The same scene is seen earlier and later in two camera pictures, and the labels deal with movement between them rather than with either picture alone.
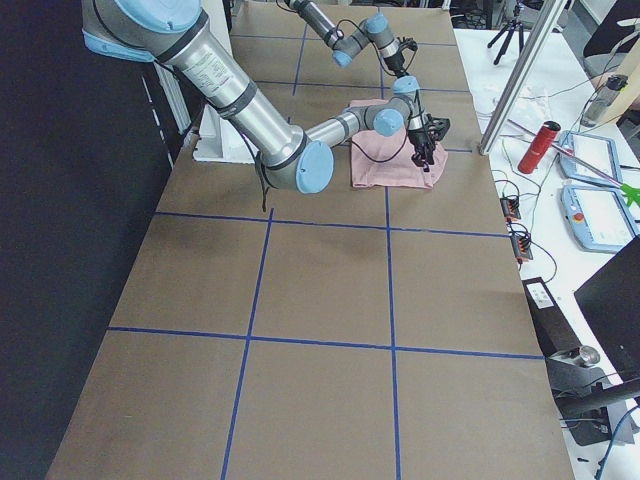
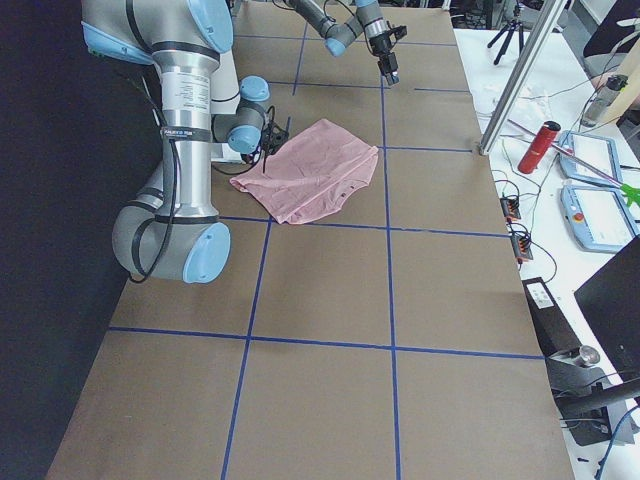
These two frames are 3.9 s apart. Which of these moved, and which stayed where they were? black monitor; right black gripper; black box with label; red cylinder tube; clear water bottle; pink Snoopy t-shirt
Moved: pink Snoopy t-shirt; right black gripper
Stayed: clear water bottle; black box with label; red cylinder tube; black monitor
